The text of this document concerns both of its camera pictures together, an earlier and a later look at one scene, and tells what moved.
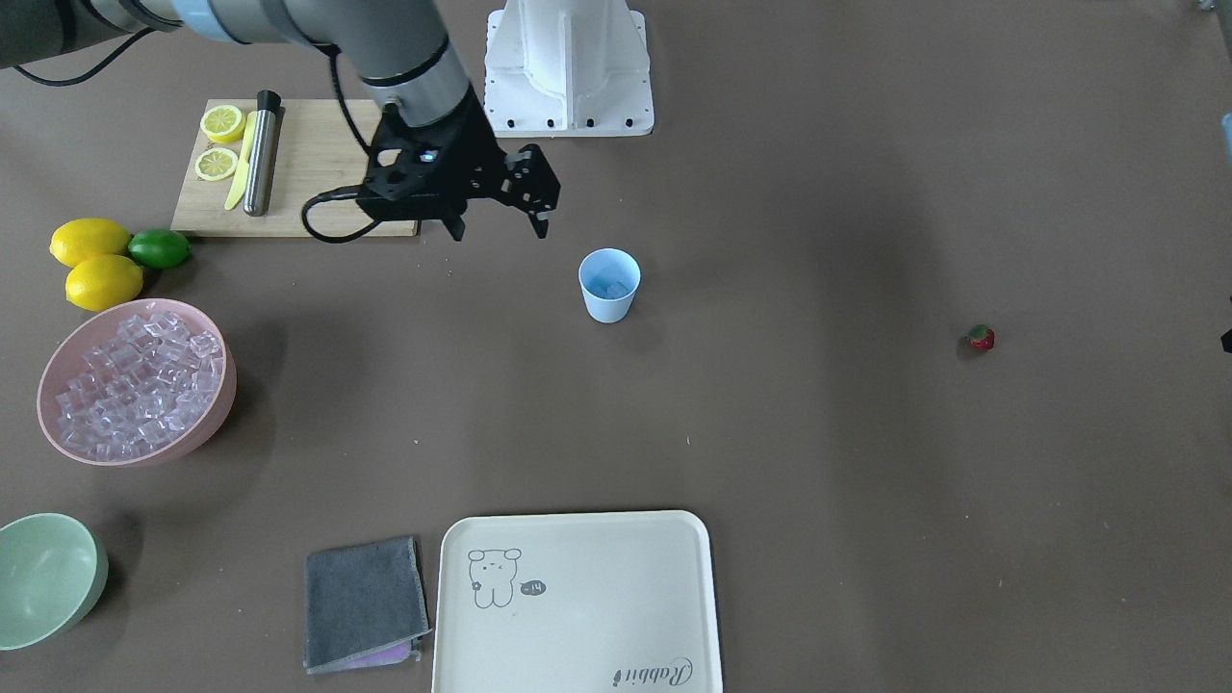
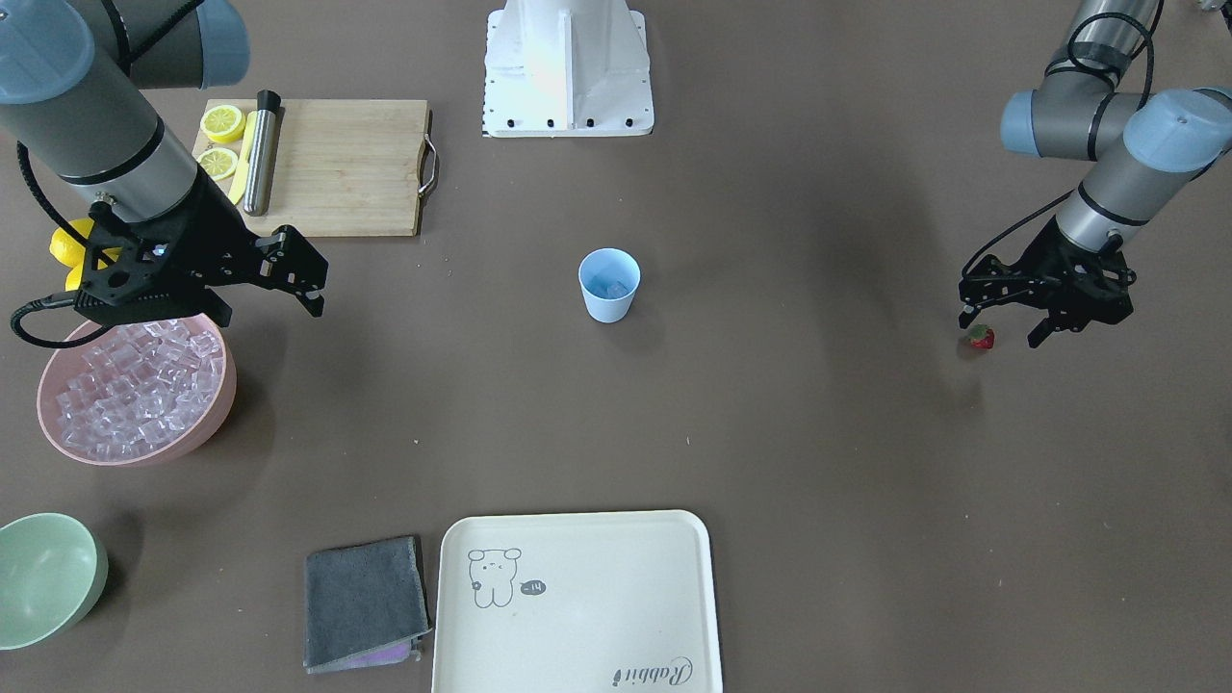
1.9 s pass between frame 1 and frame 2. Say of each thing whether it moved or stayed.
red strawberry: stayed
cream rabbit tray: stayed
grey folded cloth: stayed
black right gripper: moved
